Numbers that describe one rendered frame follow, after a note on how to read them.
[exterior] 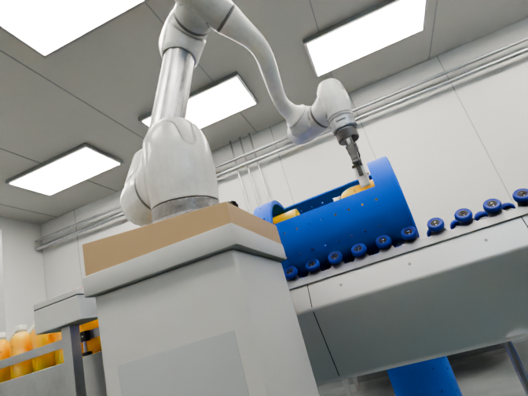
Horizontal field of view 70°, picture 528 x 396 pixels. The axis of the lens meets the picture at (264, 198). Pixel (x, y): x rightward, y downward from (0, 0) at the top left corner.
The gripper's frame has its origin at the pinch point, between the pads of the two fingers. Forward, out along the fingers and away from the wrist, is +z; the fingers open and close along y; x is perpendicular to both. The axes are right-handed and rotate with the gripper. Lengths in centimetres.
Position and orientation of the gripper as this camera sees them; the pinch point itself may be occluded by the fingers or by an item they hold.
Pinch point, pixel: (365, 183)
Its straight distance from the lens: 130.5
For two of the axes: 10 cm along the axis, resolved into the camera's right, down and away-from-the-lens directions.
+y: -3.9, -2.2, -9.0
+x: 8.9, -3.5, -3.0
